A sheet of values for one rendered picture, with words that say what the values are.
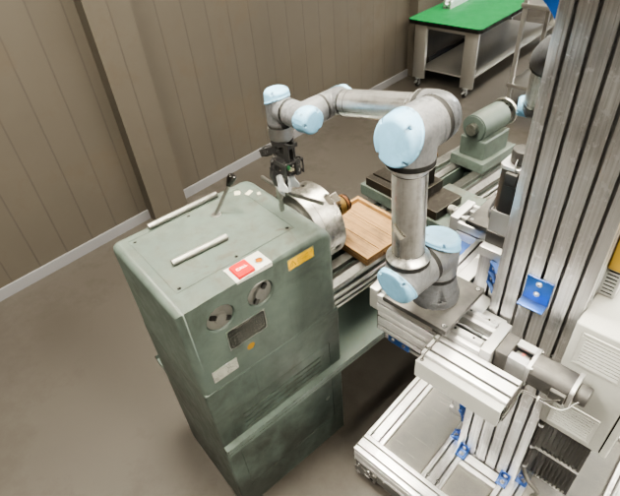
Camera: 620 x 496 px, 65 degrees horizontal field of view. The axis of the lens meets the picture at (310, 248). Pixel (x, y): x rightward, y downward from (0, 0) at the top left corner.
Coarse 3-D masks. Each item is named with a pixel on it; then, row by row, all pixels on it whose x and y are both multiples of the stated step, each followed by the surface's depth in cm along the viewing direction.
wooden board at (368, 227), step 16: (352, 208) 235; (368, 208) 234; (352, 224) 225; (368, 224) 224; (384, 224) 223; (352, 240) 216; (368, 240) 216; (384, 240) 215; (352, 256) 211; (368, 256) 205
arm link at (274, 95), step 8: (272, 88) 139; (280, 88) 138; (264, 96) 139; (272, 96) 136; (280, 96) 136; (288, 96) 139; (272, 104) 138; (272, 112) 139; (272, 120) 141; (272, 128) 143; (280, 128) 142
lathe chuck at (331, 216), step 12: (300, 192) 185; (312, 192) 185; (324, 192) 186; (312, 204) 182; (324, 204) 183; (336, 204) 185; (324, 216) 182; (336, 216) 184; (336, 228) 185; (336, 240) 187
